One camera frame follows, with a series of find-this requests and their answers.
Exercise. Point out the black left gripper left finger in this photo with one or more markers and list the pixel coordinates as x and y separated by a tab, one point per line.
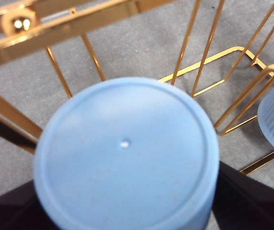
10	213

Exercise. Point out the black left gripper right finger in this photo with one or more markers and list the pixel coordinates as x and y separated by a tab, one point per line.
252	208

